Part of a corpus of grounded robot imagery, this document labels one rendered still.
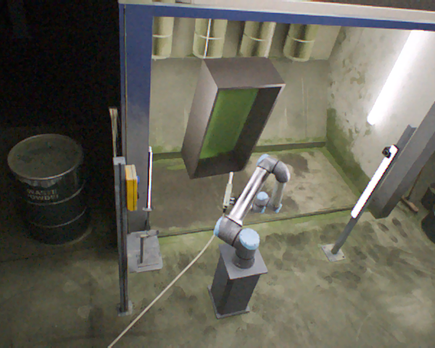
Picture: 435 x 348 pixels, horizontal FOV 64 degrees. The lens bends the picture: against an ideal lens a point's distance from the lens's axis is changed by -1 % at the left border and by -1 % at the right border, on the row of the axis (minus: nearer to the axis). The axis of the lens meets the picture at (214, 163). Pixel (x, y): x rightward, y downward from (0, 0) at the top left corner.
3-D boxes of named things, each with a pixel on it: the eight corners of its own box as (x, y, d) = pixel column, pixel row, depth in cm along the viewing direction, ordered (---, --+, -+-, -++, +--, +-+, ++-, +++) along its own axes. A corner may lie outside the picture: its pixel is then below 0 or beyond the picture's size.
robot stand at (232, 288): (249, 312, 306) (268, 272, 265) (217, 319, 297) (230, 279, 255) (238, 280, 328) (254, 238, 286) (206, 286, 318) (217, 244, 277)
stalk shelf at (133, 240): (124, 235, 254) (124, 234, 253) (155, 231, 261) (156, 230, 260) (129, 273, 232) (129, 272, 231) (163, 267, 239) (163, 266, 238)
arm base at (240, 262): (258, 266, 267) (261, 259, 261) (235, 270, 261) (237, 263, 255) (249, 246, 280) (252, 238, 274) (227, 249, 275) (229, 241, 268)
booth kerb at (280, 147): (129, 163, 419) (129, 154, 410) (129, 162, 420) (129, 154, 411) (323, 148, 501) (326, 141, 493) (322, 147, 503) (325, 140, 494)
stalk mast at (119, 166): (120, 306, 293) (112, 156, 187) (127, 304, 295) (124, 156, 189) (121, 312, 289) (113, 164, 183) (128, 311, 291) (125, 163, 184)
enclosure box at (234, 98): (180, 152, 371) (202, 58, 278) (231, 146, 393) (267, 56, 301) (190, 180, 353) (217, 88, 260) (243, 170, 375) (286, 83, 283)
